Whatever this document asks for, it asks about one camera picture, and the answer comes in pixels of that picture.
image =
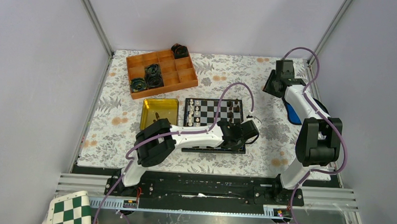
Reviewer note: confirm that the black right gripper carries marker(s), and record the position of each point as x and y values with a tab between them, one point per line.
267	88

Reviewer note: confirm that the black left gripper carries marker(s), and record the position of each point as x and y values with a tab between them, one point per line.
236	146

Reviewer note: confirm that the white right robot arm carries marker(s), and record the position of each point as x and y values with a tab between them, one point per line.
318	142

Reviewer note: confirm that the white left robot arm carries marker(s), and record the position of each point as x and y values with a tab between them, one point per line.
156	142

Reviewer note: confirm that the black white chess board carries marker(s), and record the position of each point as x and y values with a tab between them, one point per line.
207	116

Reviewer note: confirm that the row of white chess pieces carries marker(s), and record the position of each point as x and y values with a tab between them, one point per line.
193	113

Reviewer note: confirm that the blue black cloth pouch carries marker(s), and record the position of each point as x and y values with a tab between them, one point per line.
294	117

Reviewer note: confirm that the orange compartment organizer tray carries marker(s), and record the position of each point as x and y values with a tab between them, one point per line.
177	74

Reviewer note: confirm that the gold metal tin tray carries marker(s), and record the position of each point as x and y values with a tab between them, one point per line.
155	109

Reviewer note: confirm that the black roll at tray corner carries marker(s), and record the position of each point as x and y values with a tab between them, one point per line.
179	51

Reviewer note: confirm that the black roll in tray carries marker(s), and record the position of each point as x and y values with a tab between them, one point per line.
153	77

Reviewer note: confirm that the black roll front tray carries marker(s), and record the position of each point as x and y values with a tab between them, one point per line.
138	85

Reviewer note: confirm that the floral patterned table mat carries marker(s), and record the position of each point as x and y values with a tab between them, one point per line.
116	119

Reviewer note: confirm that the green white checkered mat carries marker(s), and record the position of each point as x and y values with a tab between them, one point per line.
72	208

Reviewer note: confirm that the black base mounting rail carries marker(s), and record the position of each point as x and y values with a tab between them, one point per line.
205	193

